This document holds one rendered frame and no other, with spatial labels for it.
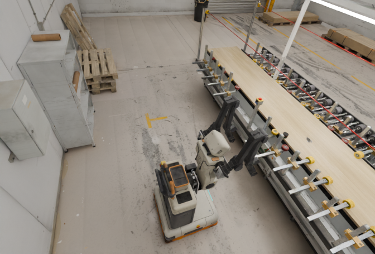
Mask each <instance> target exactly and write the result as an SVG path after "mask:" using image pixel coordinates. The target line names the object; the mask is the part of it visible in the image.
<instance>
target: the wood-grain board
mask: <svg viewBox="0 0 375 254"><path fill-rule="evenodd" d="M211 50H213V57H215V60H216V59H218V60H219V62H218V63H220V66H221V67H225V70H226V73H227V74H228V75H229V74H230V72H231V71H232V72H233V76H232V78H233V81H234V82H235V83H236V85H238V86H240V90H241V91H242V92H243V93H244V94H245V95H246V97H247V98H248V99H249V100H250V101H251V102H252V104H253V105H254V106H256V103H255V100H256V98H259V97H261V98H262V99H263V100H264V101H263V104H262V105H260V106H259V109H258V111H259V112H260V113H261V114H262V115H263V116H264V118H265V119H266V120H267V118H268V117H269V116H271V117H272V120H271V122H270V125H271V126H272V127H273V128H274V129H276V130H278V134H279V135H280V134H283V133H284V132H287V133H288V134H289V136H288V137H287V138H284V139H283V140H284V141H285V142H286V143H287V145H288V146H289V147H290V149H291V150H292V151H293V152H294V153H295V151H297V150H299V151H300V152H301V153H300V154H299V156H298V158H299V159H300V160H304V159H305V158H306V157H309V156H312V157H313V158H314V159H315V162H314V163H313V164H307V163H306V164H304V165H305V166H306V167H307V168H308V169H309V170H310V172H311V173H313V172H314V171H315V170H316V169H319V170H320V171H321V173H320V174H319V175H318V176H317V177H316V179H317V180H318V181H320V180H322V178H323V177H325V176H331V177H332V178H333V183H332V184H329V185H326V184H322V186H323V187H324V188H325V189H326V191H327V192H328V193H329V194H330V195H331V196H332V198H334V197H338V198H339V199H340V201H338V202H337V203H338V204H339V205H340V204H342V203H343V200H345V199H351V200H352V201H354V203H355V207H354V208H351V209H347V208H342V210H343V211H345V213H346V214H347V215H348V217H349V218H350V219H351V220H352V221H353V222H354V223H355V225H356V226H357V227H358V228H359V227H361V226H362V225H364V224H368V226H369V227H371V226H375V170H374V169H373V168H371V167H370V166H369V165H368V164H367V163H366V162H365V161H364V160H363V159H357V158H355V157H354V151H353V150H352V149H351V148H349V147H348V146H347V145H346V144H345V143H344V142H343V141H342V140H341V139H339V138H338V137H337V136H336V135H335V134H334V133H332V131H331V130H330V129H328V128H327V127H326V126H325V125H324V124H323V123H321V122H320V121H319V120H318V119H317V118H316V117H315V116H314V115H313V114H312V113H310V112H309V111H308V110H307V109H306V108H305V107H304V106H303V105H302V104H301V103H299V102H298V101H297V100H296V99H295V98H294V97H293V96H292V95H291V94H290V93H288V92H287V91H286V90H285V89H284V88H283V87H282V86H280V85H279V83H277V82H276V81H275V80H274V79H273V78H271V77H270V76H269V75H268V74H267V73H266V72H265V71H264V70H263V69H262V68H260V67H259V66H258V65H257V64H256V63H255V62H254V61H253V60H252V59H251V58H249V57H248V56H247V55H246V54H245V53H244V52H243V51H242V50H241V49H240V48H238V47H237V46H233V47H220V48H212V49H208V50H207V51H208V52H209V53H210V52H211ZM307 137H308V138H309V139H311V140H312V143H311V142H310V143H308V142H307V139H306V138H307Z"/></svg>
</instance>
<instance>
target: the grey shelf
mask: <svg viewBox="0 0 375 254"><path fill-rule="evenodd" d="M51 33H59V34H60V36H61V40H54V41H33V40H32V38H30V40H29V42H28V44H27V46H26V47H25V49H24V51H23V53H22V55H21V57H20V59H19V61H18V62H17V65H18V67H19V69H20V70H21V72H22V74H23V76H24V77H25V79H26V80H27V82H28V84H29V86H30V87H31V89H32V91H33V93H34V95H35V97H36V99H37V101H38V103H39V104H40V106H41V108H42V110H43V112H44V114H45V116H46V117H47V119H48V121H49V122H50V124H51V127H52V129H53V131H54V132H55V134H56V137H57V138H58V140H59V142H60V143H61V145H62V147H63V149H64V151H65V152H68V150H67V148H73V147H79V146H85V145H90V144H92V146H93V147H95V143H94V140H93V127H94V112H95V109H94V106H93V102H92V99H91V96H90V93H89V90H88V86H87V84H86V81H85V77H84V74H83V70H82V68H81V65H80V61H79V58H78V55H77V52H76V48H75V45H74V42H73V38H72V36H71V32H70V30H55V31H34V32H33V35H38V34H51ZM69 38H70V39H69ZM75 57H76V58H75ZM77 62H78V63H77ZM60 63H61V64H60ZM61 66H62V67H61ZM75 71H78V72H79V73H80V76H79V82H78V89H77V93H76V91H75V89H74V86H73V77H74V73H75ZM69 86H70V87H69ZM73 96H74V97H73ZM77 107H78V108H77Z"/></svg>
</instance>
